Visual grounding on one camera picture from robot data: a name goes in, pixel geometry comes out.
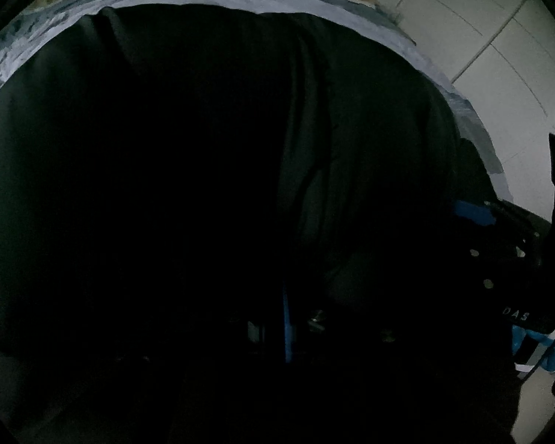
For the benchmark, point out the white wardrobe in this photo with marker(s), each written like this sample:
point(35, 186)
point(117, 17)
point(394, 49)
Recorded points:
point(490, 32)

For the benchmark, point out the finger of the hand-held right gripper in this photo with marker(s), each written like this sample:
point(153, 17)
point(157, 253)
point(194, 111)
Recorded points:
point(474, 212)
point(488, 282)

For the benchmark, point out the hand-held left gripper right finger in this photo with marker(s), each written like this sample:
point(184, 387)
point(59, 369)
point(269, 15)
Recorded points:
point(287, 323)

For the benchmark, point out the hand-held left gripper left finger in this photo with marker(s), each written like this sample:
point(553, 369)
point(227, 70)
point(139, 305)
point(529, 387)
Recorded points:
point(256, 333)

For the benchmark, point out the black puffer jacket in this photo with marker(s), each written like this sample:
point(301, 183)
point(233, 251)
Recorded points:
point(189, 171)

